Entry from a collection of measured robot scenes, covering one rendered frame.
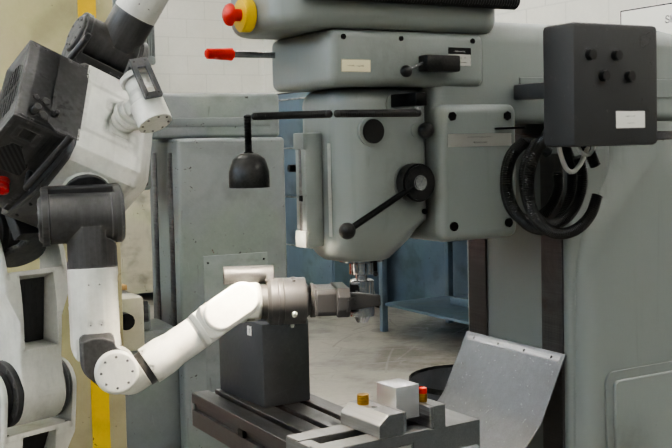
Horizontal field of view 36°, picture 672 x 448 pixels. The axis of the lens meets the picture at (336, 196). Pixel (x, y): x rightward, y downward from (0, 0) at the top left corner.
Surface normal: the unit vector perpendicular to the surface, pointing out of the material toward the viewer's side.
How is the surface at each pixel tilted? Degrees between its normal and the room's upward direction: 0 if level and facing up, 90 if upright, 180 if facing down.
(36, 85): 58
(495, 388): 63
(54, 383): 81
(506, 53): 90
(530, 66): 90
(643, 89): 90
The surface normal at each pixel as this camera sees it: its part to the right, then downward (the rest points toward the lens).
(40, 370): 0.75, -0.15
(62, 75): 0.63, -0.51
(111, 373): 0.26, -0.05
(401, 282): -0.87, 0.04
